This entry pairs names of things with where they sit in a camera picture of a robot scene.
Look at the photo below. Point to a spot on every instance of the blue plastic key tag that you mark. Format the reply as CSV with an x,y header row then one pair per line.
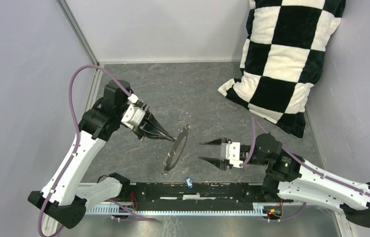
x,y
189,182

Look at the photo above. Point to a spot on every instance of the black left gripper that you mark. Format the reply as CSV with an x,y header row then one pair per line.
x,y
145,128

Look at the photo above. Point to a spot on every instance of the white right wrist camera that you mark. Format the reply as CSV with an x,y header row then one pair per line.
x,y
230,151

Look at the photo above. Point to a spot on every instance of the aluminium frame rail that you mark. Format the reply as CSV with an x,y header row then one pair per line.
x,y
92,92

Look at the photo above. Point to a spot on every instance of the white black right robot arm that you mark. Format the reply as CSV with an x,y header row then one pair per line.
x,y
291,177

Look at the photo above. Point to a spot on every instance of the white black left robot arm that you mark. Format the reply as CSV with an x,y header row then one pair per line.
x,y
62,199

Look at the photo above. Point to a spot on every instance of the black white checkered pillow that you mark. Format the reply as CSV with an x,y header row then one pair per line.
x,y
283,58

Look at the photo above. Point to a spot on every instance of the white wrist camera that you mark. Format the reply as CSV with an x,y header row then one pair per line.
x,y
134,113
230,151

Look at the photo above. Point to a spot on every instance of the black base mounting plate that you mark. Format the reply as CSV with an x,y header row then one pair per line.
x,y
202,197

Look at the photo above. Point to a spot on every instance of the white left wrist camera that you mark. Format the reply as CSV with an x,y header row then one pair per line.
x,y
134,113

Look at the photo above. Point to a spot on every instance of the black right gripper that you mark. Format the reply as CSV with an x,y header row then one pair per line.
x,y
221,165

